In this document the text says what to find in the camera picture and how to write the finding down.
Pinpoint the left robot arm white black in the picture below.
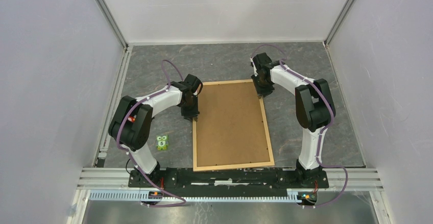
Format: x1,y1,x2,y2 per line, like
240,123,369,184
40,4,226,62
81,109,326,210
108,74,203,187

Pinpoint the left aluminium corner post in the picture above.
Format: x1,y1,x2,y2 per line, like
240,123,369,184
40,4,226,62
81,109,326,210
95,0,129,49

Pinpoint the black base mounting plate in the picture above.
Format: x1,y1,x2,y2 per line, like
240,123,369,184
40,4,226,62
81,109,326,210
128,167,329,198

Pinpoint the right aluminium corner post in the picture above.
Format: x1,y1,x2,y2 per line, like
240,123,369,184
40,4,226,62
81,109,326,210
323,0,356,48

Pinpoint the green owl number toy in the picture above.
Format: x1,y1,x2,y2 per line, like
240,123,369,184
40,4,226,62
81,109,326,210
156,135,169,151

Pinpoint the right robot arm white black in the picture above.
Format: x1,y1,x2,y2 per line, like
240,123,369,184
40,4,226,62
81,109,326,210
250,53,335,187

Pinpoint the toothed aluminium rail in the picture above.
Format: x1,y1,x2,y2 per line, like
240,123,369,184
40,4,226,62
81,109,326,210
89,190,301,204

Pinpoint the wooden picture frame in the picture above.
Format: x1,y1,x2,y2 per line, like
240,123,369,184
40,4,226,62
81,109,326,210
192,79,276,172

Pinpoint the aluminium corner post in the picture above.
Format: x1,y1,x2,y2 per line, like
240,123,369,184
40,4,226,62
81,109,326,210
323,0,356,48
95,0,129,49

